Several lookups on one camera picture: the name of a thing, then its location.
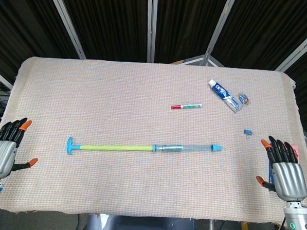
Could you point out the woven beige tablecloth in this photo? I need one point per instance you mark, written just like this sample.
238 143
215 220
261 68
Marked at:
118 97

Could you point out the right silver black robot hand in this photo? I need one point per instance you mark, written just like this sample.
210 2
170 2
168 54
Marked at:
289 178

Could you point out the blue white toothpaste tube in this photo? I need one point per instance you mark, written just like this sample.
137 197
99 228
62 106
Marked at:
225 95

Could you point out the small orange blue packet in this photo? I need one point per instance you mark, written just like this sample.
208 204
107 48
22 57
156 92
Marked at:
244 98

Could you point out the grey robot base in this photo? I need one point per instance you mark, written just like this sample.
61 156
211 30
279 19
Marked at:
137 226

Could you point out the white partition frame post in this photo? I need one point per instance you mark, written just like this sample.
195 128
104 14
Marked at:
151 24
219 28
65 20
1 77
301 48

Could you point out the small pink object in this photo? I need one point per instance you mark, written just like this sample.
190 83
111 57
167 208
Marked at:
295 150

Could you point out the green and clear water squirter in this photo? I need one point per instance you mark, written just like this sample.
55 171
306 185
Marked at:
198 147

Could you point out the red capped white marker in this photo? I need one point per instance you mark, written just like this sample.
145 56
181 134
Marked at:
188 106

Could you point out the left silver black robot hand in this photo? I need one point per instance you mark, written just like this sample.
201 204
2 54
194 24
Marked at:
0 156

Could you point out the small blue clip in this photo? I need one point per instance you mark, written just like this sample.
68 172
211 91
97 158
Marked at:
248 132

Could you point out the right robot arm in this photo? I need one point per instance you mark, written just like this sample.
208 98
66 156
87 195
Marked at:
298 225

